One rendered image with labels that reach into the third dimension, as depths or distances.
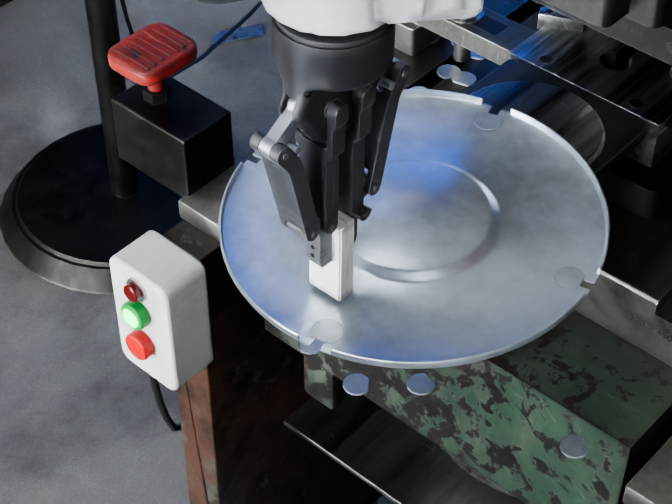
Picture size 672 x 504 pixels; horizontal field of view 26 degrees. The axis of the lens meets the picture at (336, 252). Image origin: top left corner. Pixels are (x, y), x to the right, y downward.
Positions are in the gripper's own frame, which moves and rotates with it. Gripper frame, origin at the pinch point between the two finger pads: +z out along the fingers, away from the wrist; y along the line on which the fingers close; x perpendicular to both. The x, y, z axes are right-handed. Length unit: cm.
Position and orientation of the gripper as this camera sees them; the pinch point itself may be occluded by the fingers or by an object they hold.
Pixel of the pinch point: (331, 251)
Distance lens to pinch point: 101.2
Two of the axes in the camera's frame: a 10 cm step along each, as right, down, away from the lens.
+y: -6.7, 5.1, -5.4
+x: 7.4, 4.7, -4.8
